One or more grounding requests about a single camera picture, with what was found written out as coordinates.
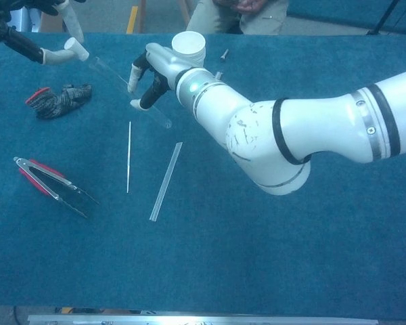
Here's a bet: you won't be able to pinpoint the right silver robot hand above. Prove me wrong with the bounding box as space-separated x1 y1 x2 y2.
128 43 194 112

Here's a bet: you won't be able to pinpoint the wooden frame legs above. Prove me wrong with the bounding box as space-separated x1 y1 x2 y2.
127 0 190 34

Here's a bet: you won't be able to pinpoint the blue felt table cloth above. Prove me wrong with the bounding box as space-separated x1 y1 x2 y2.
0 29 406 321

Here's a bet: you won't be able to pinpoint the grey metal cabinet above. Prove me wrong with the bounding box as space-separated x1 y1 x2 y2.
6 6 41 33

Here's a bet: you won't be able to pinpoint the aluminium profile rail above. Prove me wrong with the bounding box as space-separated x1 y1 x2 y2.
26 313 379 325

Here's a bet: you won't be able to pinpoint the metal tongs with red handles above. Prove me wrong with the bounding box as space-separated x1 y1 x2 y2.
13 156 101 220

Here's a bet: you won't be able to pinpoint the thin white stirring rod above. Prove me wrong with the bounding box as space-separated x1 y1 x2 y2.
126 121 132 194

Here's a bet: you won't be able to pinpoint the clear glass test tube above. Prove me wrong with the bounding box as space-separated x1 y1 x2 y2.
87 56 173 129

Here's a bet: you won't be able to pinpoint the black glove with orange cuff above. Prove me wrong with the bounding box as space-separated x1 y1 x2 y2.
25 83 93 120

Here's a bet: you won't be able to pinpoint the clear plastic strip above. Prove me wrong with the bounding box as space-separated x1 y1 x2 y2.
149 142 183 223

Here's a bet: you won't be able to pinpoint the seated person in beige trousers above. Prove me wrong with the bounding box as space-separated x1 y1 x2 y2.
185 0 290 36

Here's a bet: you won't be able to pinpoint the stacked white paper cups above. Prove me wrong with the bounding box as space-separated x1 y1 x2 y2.
171 30 206 68

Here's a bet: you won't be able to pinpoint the black tripod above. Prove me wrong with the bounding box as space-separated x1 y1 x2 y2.
367 0 402 36

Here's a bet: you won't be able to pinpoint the brown cardboard box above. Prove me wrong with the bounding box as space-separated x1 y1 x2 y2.
39 9 67 33

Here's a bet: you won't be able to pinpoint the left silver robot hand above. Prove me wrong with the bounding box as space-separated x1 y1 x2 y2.
0 0 89 65

